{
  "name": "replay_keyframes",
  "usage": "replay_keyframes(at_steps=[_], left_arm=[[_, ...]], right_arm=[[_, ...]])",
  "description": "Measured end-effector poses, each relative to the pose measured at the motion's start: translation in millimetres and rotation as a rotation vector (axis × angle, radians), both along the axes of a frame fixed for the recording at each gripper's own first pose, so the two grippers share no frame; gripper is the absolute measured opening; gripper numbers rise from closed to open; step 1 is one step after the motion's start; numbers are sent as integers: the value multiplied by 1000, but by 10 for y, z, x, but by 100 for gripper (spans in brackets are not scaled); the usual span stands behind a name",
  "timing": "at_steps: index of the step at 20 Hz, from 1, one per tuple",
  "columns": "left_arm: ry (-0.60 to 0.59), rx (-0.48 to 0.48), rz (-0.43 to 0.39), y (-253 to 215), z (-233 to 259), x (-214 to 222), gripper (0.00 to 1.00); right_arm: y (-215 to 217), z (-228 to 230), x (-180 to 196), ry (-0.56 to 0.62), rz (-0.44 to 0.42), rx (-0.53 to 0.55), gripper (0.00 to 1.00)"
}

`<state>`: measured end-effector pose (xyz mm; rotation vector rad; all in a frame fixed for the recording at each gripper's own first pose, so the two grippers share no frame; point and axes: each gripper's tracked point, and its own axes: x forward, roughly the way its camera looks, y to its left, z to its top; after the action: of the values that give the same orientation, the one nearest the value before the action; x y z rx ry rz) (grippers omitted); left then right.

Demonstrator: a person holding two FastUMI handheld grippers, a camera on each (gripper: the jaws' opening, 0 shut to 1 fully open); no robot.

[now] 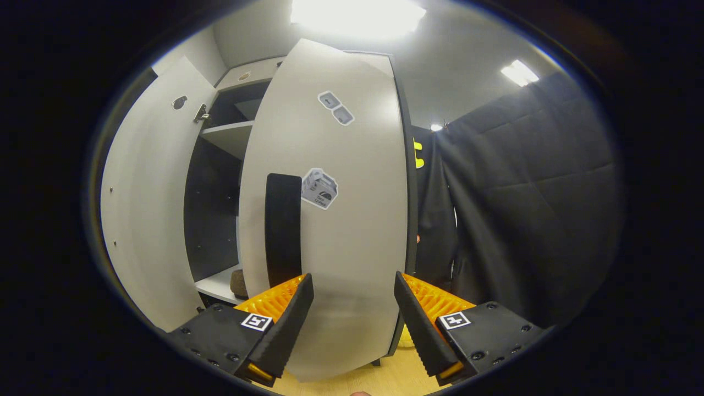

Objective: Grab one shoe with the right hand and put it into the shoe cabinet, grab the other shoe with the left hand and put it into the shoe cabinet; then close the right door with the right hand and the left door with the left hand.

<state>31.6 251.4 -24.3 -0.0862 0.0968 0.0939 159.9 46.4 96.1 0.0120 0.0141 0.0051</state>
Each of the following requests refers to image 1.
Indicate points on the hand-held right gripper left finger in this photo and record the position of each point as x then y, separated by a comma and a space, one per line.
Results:
286, 335

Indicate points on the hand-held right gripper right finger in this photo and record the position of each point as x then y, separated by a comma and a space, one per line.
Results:
423, 335

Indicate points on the brown fuzzy shoe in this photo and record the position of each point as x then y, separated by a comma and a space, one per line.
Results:
239, 283

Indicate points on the light grey cabinet door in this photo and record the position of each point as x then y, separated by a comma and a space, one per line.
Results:
352, 247
148, 209

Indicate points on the grey shoe cabinet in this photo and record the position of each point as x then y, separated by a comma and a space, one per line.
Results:
212, 220

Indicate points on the light grey cabinet drawer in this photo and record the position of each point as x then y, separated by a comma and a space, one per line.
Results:
258, 71

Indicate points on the black backdrop cloth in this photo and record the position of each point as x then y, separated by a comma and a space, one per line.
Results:
522, 192

